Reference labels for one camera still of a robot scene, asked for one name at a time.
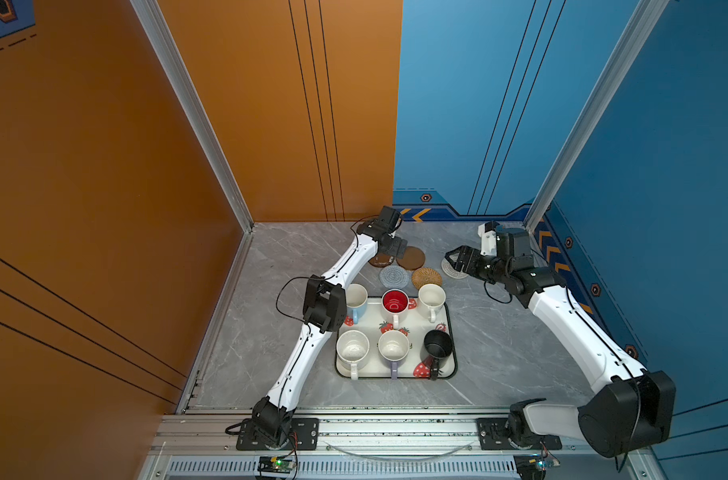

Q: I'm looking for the white multicolour woven rope coaster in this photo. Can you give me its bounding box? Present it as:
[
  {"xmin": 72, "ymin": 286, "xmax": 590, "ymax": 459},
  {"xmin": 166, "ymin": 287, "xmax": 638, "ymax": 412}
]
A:
[{"xmin": 441, "ymin": 258, "xmax": 469, "ymax": 280}]

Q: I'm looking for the grey blue rope coaster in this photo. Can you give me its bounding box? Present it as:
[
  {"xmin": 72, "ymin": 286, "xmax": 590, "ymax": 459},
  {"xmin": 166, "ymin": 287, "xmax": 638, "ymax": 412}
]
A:
[{"xmin": 379, "ymin": 265, "xmax": 411, "ymax": 290}]

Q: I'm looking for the black mug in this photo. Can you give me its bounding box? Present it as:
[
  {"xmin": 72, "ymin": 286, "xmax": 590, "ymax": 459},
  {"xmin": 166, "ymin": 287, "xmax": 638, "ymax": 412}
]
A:
[{"xmin": 423, "ymin": 329, "xmax": 454, "ymax": 380}]

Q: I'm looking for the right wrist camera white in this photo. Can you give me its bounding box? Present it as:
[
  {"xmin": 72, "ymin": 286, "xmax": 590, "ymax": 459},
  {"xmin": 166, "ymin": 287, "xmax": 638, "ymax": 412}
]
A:
[{"xmin": 478, "ymin": 221, "xmax": 499, "ymax": 257}]

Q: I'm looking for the dark scratched wooden coaster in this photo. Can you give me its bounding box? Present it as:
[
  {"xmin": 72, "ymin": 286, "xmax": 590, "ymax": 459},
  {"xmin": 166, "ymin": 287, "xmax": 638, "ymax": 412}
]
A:
[{"xmin": 368, "ymin": 253, "xmax": 395, "ymax": 268}]

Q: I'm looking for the aluminium corner post right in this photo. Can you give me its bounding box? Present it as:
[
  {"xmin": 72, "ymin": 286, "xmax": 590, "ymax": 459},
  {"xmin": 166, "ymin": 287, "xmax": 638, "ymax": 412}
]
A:
[{"xmin": 523, "ymin": 0, "xmax": 669, "ymax": 234}]

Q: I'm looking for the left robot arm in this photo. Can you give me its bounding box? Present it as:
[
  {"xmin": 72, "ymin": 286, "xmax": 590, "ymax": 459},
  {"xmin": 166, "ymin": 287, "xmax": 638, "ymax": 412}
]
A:
[{"xmin": 245, "ymin": 206, "xmax": 408, "ymax": 449}]

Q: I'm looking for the green circuit board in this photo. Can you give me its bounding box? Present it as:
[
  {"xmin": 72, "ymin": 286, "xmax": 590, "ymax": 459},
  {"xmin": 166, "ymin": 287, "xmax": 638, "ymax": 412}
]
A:
[
  {"xmin": 256, "ymin": 456, "xmax": 298, "ymax": 479},
  {"xmin": 514, "ymin": 455, "xmax": 561, "ymax": 480}
]

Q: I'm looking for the plain white mug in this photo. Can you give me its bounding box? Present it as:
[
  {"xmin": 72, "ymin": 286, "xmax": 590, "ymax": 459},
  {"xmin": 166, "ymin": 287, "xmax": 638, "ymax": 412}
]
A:
[{"xmin": 418, "ymin": 283, "xmax": 447, "ymax": 323}]

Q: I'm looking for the white mug front left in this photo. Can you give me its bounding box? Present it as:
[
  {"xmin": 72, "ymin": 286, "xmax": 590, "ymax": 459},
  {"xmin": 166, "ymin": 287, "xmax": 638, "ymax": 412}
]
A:
[{"xmin": 336, "ymin": 330, "xmax": 371, "ymax": 380}]

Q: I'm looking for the brown round wooden coaster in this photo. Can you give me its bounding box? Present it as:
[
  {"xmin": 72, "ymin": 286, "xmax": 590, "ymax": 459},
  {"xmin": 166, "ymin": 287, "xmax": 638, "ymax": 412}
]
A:
[{"xmin": 397, "ymin": 246, "xmax": 426, "ymax": 271}]

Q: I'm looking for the white mug red inside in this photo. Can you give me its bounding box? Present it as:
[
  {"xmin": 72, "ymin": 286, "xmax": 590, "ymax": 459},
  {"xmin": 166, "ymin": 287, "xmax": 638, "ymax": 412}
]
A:
[{"xmin": 381, "ymin": 289, "xmax": 410, "ymax": 330}]

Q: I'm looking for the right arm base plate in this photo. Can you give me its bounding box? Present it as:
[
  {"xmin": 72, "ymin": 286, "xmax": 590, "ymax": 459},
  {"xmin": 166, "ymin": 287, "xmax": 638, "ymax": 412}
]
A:
[{"xmin": 476, "ymin": 417, "xmax": 563, "ymax": 451}]

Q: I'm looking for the strawberry print serving tray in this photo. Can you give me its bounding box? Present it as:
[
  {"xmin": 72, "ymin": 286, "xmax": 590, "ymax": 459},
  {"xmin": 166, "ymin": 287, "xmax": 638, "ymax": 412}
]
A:
[{"xmin": 336, "ymin": 297, "xmax": 458, "ymax": 380}]

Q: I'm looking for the right green circuit board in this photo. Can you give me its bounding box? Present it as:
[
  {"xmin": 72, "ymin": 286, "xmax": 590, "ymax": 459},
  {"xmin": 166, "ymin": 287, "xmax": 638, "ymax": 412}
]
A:
[{"xmin": 514, "ymin": 455, "xmax": 561, "ymax": 480}]

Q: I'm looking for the aluminium front rail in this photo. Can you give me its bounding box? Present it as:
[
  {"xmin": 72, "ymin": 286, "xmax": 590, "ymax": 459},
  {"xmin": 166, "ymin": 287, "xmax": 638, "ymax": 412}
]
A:
[{"xmin": 138, "ymin": 407, "xmax": 666, "ymax": 479}]

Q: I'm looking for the white mug purple handle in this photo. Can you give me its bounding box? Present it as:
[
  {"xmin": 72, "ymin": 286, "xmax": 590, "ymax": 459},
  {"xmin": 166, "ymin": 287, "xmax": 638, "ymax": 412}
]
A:
[{"xmin": 378, "ymin": 330, "xmax": 411, "ymax": 380}]

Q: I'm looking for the aluminium corner post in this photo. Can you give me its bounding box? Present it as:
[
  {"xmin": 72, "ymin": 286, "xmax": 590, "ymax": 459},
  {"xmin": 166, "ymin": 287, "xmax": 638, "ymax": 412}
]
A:
[
  {"xmin": 130, "ymin": 0, "xmax": 254, "ymax": 234},
  {"xmin": 523, "ymin": 0, "xmax": 669, "ymax": 234}
]

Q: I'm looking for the aluminium corner post left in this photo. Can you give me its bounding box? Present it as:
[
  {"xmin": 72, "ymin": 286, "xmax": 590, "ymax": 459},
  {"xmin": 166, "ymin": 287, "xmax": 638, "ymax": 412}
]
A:
[{"xmin": 130, "ymin": 0, "xmax": 254, "ymax": 234}]

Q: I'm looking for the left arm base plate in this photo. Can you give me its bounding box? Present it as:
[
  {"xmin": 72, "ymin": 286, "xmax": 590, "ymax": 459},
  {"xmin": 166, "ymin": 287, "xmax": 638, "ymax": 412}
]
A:
[{"xmin": 236, "ymin": 417, "xmax": 320, "ymax": 451}]

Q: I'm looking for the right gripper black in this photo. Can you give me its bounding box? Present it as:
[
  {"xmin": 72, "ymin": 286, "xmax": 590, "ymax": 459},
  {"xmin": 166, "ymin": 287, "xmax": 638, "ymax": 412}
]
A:
[{"xmin": 445, "ymin": 245, "xmax": 511, "ymax": 286}]

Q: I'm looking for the white mug blue handle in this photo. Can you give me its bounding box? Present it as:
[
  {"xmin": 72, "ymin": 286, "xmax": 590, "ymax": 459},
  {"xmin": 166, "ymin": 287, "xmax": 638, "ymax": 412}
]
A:
[{"xmin": 344, "ymin": 283, "xmax": 369, "ymax": 326}]

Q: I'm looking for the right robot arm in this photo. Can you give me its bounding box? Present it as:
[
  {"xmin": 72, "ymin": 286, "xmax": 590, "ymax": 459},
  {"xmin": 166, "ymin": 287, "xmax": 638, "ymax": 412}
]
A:
[{"xmin": 445, "ymin": 222, "xmax": 676, "ymax": 458}]

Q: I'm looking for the woven rattan round coaster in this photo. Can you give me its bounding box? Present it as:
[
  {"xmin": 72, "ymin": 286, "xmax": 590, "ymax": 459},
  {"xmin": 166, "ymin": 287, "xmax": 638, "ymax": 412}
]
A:
[{"xmin": 411, "ymin": 267, "xmax": 443, "ymax": 290}]

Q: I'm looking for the left green circuit board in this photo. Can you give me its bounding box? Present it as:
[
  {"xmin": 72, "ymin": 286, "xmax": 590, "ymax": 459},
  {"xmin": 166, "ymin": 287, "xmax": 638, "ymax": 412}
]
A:
[{"xmin": 256, "ymin": 456, "xmax": 298, "ymax": 479}]

